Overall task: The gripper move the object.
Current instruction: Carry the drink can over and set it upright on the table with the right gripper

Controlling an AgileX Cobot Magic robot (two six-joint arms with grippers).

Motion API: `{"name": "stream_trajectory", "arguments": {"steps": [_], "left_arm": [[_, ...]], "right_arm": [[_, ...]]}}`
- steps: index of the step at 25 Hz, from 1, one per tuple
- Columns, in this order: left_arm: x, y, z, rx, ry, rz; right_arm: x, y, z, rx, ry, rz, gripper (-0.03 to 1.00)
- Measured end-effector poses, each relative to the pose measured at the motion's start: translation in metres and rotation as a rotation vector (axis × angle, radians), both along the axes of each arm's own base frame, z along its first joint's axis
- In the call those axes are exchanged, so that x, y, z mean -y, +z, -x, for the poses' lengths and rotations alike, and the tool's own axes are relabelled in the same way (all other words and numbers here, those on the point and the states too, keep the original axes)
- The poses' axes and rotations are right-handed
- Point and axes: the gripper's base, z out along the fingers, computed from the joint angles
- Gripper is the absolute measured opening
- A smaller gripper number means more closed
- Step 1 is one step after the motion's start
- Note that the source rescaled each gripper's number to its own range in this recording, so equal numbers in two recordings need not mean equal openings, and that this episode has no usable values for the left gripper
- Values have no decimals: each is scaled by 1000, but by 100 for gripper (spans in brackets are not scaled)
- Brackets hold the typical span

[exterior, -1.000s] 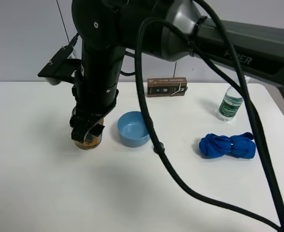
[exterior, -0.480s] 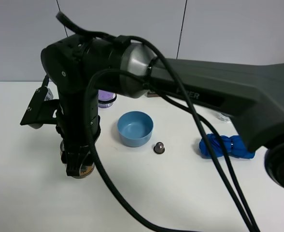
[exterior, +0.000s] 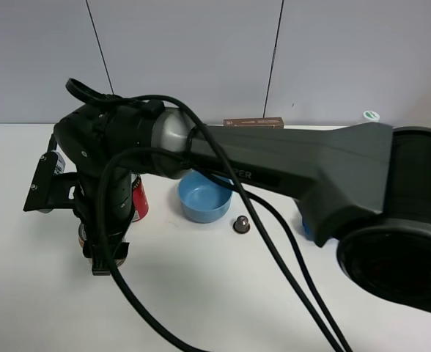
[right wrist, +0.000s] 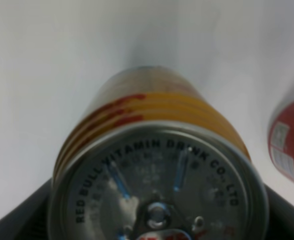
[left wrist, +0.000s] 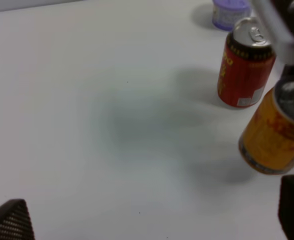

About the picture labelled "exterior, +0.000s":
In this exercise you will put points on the blue plastic bowl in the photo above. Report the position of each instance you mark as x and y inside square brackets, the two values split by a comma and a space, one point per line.
[202, 200]

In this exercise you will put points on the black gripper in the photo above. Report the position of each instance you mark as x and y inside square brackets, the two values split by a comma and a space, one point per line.
[118, 204]

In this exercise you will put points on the blue rolled cloth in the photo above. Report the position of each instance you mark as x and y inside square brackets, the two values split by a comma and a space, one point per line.
[307, 232]

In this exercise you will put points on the dark coffee capsule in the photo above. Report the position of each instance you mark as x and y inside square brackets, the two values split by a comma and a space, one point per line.
[241, 225]

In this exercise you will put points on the gold energy drink can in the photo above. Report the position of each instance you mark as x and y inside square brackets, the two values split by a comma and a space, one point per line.
[82, 239]

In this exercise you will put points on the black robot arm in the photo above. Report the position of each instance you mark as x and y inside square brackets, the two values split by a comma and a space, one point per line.
[368, 186]

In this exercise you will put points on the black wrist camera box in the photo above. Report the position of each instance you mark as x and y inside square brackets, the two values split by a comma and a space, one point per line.
[50, 187]

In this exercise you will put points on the red soda can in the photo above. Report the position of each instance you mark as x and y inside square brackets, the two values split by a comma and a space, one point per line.
[139, 198]

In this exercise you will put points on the dark brown capsule box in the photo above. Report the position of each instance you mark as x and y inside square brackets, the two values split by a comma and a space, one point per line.
[273, 122]

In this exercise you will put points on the clear water bottle green label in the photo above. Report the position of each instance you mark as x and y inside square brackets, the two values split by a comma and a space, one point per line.
[370, 116]

